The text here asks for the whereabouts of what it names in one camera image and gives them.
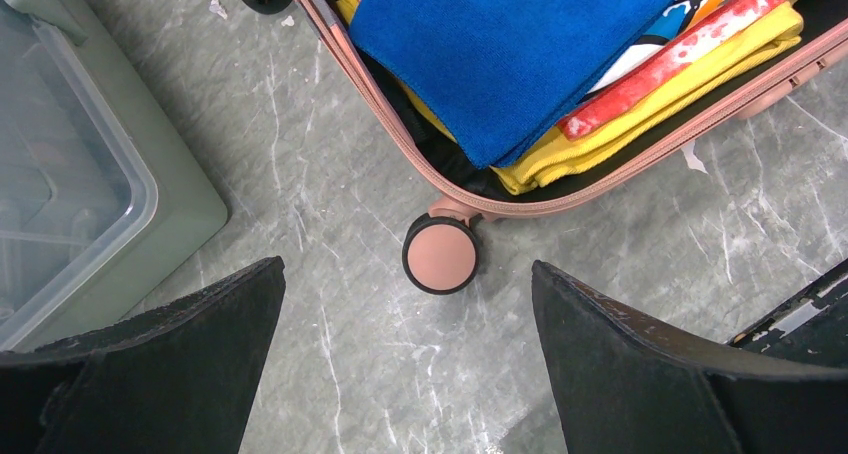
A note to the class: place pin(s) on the blue folded towel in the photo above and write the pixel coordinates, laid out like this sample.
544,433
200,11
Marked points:
499,74

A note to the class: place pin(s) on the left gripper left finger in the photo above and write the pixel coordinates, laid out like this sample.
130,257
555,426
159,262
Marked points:
181,378

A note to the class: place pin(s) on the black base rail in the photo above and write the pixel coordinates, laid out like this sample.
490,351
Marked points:
809,327

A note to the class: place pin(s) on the translucent plastic toolbox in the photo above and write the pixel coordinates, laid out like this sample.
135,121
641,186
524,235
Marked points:
101,199

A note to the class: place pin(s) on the pink hard-shell suitcase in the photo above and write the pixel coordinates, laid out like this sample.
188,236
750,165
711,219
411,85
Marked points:
441,253

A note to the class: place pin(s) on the white folded shirt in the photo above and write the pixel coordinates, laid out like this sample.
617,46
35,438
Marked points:
678,16

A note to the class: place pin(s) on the yellow folded cloth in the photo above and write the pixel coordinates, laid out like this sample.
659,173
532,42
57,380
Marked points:
553,156

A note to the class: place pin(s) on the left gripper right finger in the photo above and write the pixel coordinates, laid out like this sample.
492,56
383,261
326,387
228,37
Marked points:
626,382

